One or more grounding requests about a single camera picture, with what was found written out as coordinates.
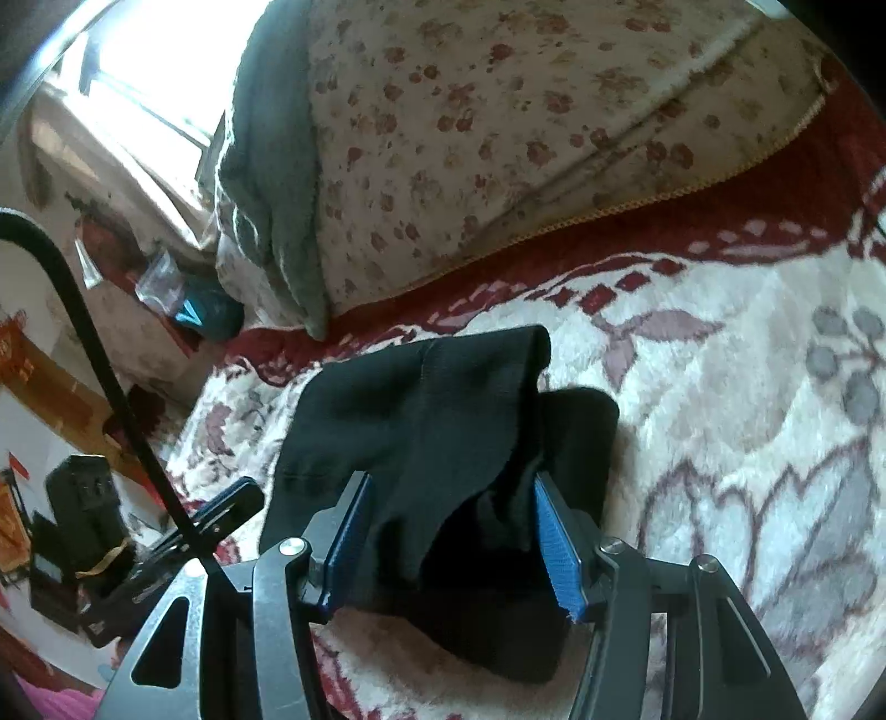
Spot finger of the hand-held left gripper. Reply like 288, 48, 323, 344
183, 477, 265, 542

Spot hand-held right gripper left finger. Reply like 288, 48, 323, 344
100, 469, 376, 720

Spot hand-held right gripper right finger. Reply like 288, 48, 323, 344
533, 471, 807, 720

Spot black pants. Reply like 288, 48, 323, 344
259, 324, 620, 683

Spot teal object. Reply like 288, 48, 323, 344
173, 289, 245, 342

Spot pink cloth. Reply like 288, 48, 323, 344
14, 675, 106, 720

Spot red and white floral blanket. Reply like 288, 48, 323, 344
159, 69, 886, 720

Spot clear plastic bag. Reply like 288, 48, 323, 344
133, 248, 189, 321

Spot grey blanket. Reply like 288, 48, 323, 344
218, 0, 329, 340

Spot floral cream pillow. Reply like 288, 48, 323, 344
214, 0, 832, 326

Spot window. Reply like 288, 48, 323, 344
42, 0, 278, 160

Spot thick black cable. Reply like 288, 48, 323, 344
0, 208, 229, 575

